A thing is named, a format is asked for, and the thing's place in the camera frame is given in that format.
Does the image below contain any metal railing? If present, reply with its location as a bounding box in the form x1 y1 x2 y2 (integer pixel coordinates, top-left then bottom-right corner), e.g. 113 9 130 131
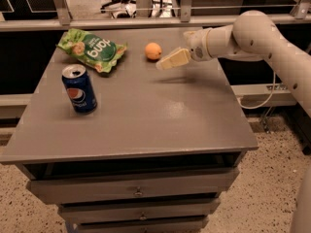
0 0 310 32

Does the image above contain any middle grey drawer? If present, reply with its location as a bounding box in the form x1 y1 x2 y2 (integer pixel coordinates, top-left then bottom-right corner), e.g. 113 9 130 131
59 197 220 223

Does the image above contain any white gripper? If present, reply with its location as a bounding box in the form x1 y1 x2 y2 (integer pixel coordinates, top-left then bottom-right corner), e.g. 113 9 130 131
155 28 212 70

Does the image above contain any green chip bag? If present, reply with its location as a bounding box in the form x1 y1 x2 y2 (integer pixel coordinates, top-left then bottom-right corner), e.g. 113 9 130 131
57 28 127 74

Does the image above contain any grey drawer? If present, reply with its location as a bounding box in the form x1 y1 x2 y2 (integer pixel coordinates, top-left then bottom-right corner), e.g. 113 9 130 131
59 197 220 223
27 168 239 204
67 216 208 233

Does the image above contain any top grey drawer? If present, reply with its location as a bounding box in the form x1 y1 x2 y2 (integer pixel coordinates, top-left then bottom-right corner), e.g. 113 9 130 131
27 168 239 204

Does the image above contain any grey drawer cabinet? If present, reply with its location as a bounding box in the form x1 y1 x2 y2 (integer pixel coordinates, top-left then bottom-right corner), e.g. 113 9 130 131
0 26 259 233

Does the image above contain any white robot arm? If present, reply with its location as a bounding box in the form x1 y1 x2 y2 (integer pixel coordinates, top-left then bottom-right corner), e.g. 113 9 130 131
159 11 311 233

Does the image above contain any blue pepsi can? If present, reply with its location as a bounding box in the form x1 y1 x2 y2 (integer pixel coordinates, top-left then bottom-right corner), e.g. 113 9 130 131
62 64 97 114

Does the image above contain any white cable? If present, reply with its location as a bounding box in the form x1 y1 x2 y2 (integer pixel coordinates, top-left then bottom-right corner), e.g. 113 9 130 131
237 71 277 111

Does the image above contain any bottom grey drawer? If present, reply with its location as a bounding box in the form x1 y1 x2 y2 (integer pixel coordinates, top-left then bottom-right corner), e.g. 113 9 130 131
67 216 208 233

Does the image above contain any orange fruit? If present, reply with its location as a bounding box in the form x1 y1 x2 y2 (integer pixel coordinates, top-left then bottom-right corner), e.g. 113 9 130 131
145 43 162 60

